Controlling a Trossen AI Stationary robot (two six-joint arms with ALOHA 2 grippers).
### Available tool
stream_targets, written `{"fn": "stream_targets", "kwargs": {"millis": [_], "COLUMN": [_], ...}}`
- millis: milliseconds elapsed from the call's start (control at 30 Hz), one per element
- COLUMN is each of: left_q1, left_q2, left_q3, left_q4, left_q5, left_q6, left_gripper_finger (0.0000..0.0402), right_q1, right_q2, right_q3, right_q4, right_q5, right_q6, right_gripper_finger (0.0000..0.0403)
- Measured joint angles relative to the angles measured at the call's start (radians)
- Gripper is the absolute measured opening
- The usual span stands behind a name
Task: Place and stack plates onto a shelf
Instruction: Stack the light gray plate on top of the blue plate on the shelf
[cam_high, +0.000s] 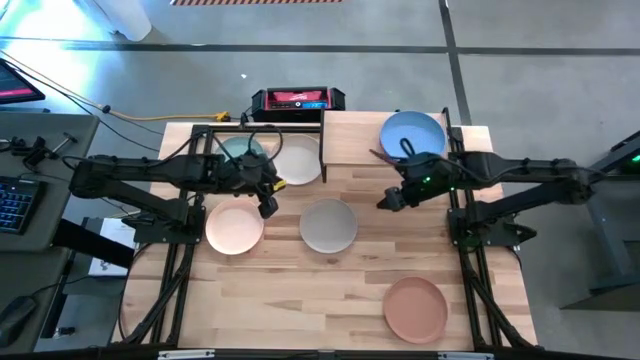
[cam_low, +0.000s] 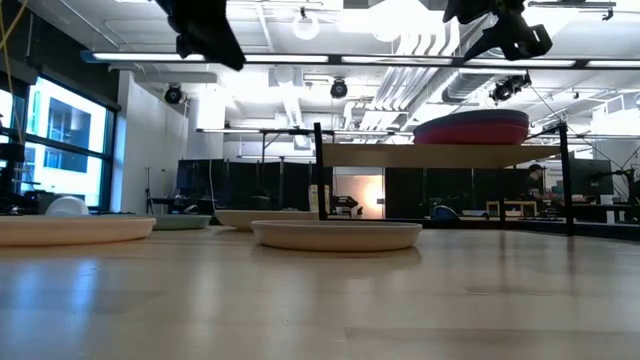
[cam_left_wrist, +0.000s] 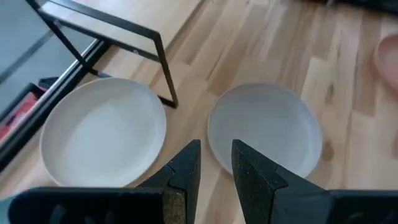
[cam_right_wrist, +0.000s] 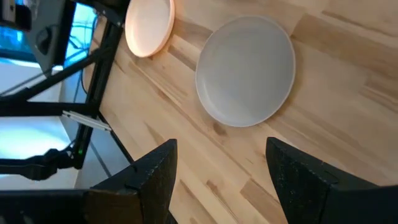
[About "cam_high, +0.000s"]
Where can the white round bin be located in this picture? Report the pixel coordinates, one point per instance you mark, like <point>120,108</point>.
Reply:
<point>125,17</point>

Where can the pale peach plate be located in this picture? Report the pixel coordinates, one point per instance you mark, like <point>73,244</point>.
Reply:
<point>232,227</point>

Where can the black computer mouse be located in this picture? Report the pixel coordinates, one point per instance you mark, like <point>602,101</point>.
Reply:
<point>15,317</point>

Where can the computer monitor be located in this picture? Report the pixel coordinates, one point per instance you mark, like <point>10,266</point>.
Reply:
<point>15,85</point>

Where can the white paper sheet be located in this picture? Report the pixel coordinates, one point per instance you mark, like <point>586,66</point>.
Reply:
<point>117,235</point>

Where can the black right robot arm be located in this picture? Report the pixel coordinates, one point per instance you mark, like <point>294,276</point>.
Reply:
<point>525,167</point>

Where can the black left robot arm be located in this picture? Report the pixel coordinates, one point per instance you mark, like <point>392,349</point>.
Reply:
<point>150,170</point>

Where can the small black dongle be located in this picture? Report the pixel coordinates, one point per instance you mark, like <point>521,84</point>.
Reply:
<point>66,331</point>

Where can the black clamp tool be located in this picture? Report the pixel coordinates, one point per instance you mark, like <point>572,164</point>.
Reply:
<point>35,152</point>

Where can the light grey plate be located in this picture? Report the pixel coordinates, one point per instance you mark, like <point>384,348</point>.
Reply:
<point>328,226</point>

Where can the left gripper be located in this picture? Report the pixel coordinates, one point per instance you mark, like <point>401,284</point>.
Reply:
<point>247,175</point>

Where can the cream white plate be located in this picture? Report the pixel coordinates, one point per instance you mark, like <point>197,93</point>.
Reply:
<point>300,160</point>

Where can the black aluminium rig frame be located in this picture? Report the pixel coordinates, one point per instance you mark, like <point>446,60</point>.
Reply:
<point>290,129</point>

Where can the wooden shelf with black legs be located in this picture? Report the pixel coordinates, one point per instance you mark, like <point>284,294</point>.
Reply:
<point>350,140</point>

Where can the silver metal bracket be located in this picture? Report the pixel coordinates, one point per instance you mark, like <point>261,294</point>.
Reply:
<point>465,356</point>
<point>186,355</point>

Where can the teal plate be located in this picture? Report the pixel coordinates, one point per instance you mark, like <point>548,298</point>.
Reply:
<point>235,146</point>

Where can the blue plate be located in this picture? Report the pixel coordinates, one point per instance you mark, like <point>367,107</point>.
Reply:
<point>420,130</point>

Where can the black flat bar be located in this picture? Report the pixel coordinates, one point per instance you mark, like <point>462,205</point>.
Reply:
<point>90,242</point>

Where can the terracotta plate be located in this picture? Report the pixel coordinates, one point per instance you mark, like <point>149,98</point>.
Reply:
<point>415,310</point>

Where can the grey stand with green light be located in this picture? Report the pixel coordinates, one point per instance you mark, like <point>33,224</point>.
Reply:
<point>607,235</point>

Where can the backlit black keyboard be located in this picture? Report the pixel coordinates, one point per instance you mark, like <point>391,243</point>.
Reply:
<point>17,205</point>

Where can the grey desk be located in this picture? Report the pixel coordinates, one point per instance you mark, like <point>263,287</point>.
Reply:
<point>55,215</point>

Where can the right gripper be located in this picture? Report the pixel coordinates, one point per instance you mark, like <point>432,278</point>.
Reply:
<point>425,180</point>

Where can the red black power box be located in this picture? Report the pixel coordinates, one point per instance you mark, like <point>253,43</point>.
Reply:
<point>297,100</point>

